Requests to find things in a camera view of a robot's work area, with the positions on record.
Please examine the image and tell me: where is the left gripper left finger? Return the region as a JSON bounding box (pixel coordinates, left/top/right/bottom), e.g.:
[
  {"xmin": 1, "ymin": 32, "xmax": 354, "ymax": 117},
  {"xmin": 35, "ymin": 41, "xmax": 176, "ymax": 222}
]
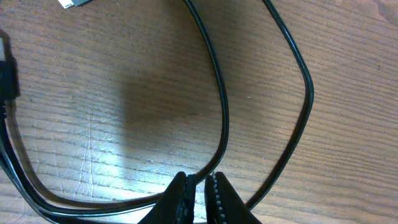
[{"xmin": 139, "ymin": 172, "xmax": 196, "ymax": 224}]

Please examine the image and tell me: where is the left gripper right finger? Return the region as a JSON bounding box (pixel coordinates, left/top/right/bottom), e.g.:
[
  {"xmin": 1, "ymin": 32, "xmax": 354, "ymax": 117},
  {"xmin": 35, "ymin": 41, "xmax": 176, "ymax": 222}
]
[{"xmin": 205, "ymin": 172, "xmax": 261, "ymax": 224}]

